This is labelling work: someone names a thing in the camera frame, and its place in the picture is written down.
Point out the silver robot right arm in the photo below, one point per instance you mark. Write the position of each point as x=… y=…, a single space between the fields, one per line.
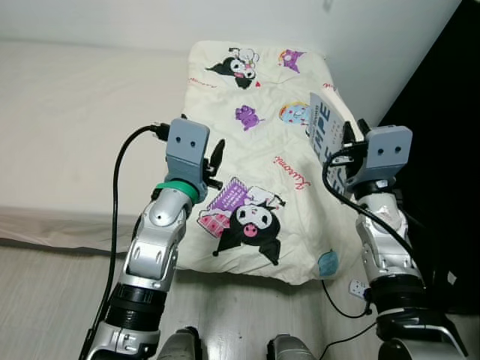
x=386 y=247

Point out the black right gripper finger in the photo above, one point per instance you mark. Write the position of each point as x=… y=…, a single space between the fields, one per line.
x=351 y=133

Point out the white booklet with blue letters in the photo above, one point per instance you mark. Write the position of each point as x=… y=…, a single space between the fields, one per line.
x=326 y=124

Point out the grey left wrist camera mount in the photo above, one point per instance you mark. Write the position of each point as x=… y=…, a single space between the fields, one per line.
x=186 y=146

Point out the cream cartoon print quilt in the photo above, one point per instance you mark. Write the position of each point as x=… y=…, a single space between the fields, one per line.
x=292 y=217

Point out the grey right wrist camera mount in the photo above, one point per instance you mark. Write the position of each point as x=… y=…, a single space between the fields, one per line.
x=386 y=150

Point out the black wardrobe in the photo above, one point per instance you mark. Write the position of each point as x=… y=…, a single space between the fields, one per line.
x=442 y=112

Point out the white bed mattress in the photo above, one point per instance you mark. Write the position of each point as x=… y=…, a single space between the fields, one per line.
x=75 y=127

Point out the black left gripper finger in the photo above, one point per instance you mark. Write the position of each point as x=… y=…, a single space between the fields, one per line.
x=218 y=155

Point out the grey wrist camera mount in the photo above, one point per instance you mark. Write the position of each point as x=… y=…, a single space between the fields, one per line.
x=386 y=150
x=186 y=146

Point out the grey robot left leg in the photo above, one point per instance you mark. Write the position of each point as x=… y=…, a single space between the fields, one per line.
x=180 y=346

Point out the white power strip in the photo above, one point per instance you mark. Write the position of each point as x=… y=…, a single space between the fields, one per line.
x=358 y=287

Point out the grey robot leg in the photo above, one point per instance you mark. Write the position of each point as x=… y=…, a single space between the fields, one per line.
x=180 y=346
x=289 y=349

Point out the grey robot right leg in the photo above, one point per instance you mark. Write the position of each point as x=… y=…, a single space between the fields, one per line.
x=289 y=349

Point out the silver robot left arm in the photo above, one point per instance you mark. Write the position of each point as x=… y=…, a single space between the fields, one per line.
x=154 y=247

